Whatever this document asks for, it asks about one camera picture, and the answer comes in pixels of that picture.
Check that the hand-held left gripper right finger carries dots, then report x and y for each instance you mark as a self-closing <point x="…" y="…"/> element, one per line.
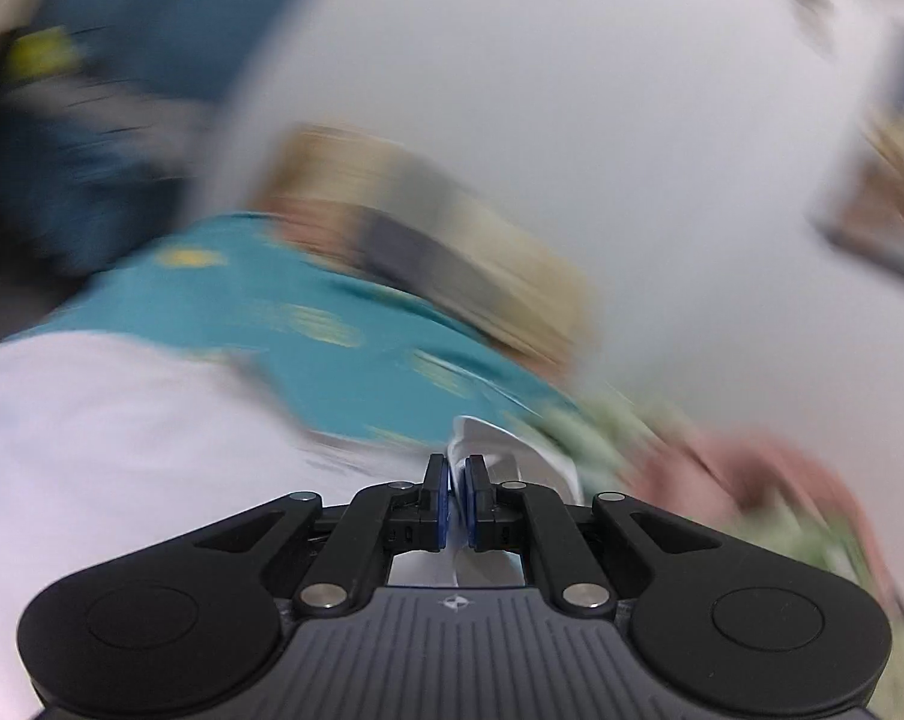
<point x="473" y="501"/>

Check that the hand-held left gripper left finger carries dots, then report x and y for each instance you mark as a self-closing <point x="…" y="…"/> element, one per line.
<point x="443" y="501"/>

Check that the white garment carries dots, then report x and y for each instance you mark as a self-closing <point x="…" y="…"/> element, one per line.
<point x="122" y="435"/>

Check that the teal patterned bedsheet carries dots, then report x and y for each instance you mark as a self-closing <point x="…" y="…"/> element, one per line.
<point x="309" y="360"/>

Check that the pink and green floral cloth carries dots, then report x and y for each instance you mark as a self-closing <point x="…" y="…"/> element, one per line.
<point x="759" y="472"/>

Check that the dark blue cloth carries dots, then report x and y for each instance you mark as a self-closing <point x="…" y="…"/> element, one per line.
<point x="159" y="30"/>

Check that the framed wall picture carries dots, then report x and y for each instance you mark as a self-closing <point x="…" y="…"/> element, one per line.
<point x="887" y="210"/>

